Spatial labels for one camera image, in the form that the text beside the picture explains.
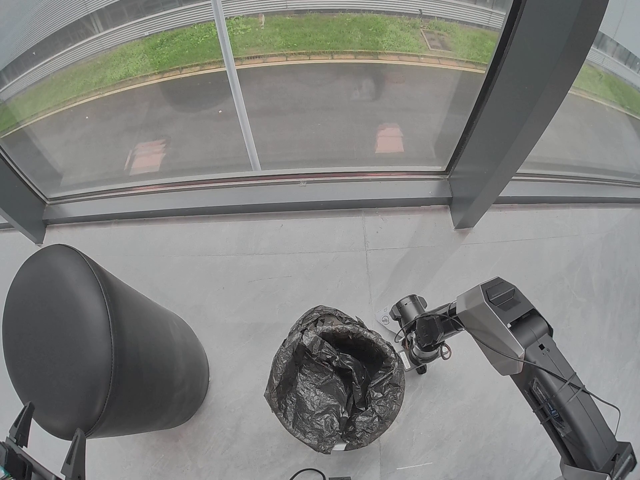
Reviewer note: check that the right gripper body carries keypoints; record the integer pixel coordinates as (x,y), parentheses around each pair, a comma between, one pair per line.
(417,358)

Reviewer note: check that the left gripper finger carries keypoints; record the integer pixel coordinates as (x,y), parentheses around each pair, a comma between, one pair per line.
(25,428)
(74,460)

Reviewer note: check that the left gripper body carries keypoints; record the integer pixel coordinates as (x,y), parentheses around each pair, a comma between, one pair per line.
(30,463)

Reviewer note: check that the black plastic bag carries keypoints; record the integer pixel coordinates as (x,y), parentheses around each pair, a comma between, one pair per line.
(325,368)

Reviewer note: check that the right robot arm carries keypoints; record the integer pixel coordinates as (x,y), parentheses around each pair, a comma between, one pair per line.
(500,328)

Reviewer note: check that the white trash bin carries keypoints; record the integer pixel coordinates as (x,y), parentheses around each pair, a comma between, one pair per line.
(340,447)

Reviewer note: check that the dark grey round chair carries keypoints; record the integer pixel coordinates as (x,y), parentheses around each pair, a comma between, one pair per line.
(90,348)

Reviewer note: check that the window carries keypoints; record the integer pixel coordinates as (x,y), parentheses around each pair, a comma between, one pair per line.
(540,68)

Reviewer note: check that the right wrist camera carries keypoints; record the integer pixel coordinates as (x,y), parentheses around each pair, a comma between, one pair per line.
(427,330)

